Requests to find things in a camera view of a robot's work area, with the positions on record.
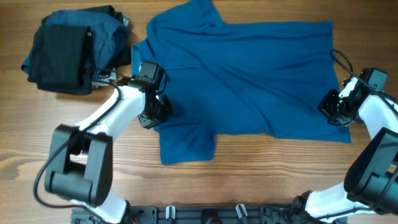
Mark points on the blue polo shirt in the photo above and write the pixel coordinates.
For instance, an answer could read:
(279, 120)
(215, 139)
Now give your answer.
(259, 78)

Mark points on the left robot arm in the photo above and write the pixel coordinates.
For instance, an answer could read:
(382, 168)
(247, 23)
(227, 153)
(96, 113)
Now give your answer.
(80, 164)

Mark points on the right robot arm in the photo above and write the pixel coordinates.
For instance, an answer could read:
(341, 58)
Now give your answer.
(368, 186)

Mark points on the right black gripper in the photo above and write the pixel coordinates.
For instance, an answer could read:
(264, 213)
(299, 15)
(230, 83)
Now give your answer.
(324, 107)

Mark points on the navy blue folded garment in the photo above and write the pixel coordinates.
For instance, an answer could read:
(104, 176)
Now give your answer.
(70, 44)

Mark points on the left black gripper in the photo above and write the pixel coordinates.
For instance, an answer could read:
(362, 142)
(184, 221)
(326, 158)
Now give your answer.
(147, 122)

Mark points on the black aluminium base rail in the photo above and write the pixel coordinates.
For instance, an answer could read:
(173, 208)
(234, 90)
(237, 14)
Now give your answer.
(266, 214)

